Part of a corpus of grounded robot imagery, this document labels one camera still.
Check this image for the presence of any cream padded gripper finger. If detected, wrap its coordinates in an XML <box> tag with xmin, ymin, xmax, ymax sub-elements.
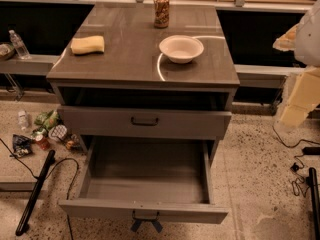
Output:
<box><xmin>279</xmin><ymin>67</ymin><xmax>320</xmax><ymax>127</ymax></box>

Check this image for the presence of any yellow green sponge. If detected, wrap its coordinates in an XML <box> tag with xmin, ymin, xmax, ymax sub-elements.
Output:
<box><xmin>71</xmin><ymin>36</ymin><xmax>104</xmax><ymax>55</ymax></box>

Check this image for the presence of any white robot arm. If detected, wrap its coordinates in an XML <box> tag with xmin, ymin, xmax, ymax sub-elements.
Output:
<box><xmin>273</xmin><ymin>9</ymin><xmax>320</xmax><ymax>131</ymax></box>

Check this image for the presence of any open lower grey drawer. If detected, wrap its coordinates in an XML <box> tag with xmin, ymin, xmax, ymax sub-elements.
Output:
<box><xmin>59</xmin><ymin>137</ymin><xmax>228</xmax><ymax>224</ymax></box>

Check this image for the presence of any grey drawer cabinet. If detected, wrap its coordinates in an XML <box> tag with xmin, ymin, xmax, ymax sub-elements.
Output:
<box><xmin>47</xmin><ymin>3</ymin><xmax>239</xmax><ymax>155</ymax></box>

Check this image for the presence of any black bar right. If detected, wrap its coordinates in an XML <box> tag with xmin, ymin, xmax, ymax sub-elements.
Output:
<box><xmin>308</xmin><ymin>167</ymin><xmax>320</xmax><ymax>240</ymax></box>

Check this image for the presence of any white paper bowl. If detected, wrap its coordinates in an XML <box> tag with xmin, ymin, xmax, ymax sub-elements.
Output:
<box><xmin>159</xmin><ymin>35</ymin><xmax>204</xmax><ymax>64</ymax></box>

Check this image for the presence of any small brown snack item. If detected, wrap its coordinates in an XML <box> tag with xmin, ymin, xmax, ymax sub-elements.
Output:
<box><xmin>65</xmin><ymin>134</ymin><xmax>81</xmax><ymax>151</ymax></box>

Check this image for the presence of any white checkered cup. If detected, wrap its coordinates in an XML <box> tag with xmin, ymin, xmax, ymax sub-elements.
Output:
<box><xmin>48</xmin><ymin>125</ymin><xmax>67</xmax><ymax>142</ymax></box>

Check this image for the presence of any green snack bag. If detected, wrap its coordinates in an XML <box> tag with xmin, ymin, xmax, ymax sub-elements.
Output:
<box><xmin>34</xmin><ymin>110</ymin><xmax>60</xmax><ymax>131</ymax></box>

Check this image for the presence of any black floor bar left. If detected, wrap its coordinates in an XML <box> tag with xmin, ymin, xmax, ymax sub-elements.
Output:
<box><xmin>15</xmin><ymin>150</ymin><xmax>55</xmax><ymax>236</ymax></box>

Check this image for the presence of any red soda can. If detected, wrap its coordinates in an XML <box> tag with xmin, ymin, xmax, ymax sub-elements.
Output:
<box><xmin>35</xmin><ymin>134</ymin><xmax>50</xmax><ymax>150</ymax></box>

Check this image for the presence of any small bottle on floor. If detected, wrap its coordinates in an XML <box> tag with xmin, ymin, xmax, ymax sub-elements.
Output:
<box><xmin>18</xmin><ymin>110</ymin><xmax>29</xmax><ymax>130</ymax></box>

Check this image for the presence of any clear plastic water bottle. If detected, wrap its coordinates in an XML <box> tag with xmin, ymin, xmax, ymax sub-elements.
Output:
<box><xmin>9</xmin><ymin>30</ymin><xmax>31</xmax><ymax>59</ymax></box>

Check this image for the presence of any dark blue chip bag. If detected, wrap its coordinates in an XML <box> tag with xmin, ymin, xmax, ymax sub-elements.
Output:
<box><xmin>12</xmin><ymin>134</ymin><xmax>32</xmax><ymax>157</ymax></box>

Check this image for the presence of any bowl on left shelf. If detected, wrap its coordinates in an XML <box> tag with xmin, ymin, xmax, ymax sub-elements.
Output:
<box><xmin>0</xmin><ymin>43</ymin><xmax>15</xmax><ymax>61</ymax></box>

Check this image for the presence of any black cable right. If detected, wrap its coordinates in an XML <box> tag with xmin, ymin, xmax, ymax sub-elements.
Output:
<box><xmin>271</xmin><ymin>125</ymin><xmax>320</xmax><ymax>198</ymax></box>

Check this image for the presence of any black floor cable left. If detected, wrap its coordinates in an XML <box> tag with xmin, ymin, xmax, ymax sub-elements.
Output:
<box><xmin>0</xmin><ymin>137</ymin><xmax>81</xmax><ymax>240</ymax></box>

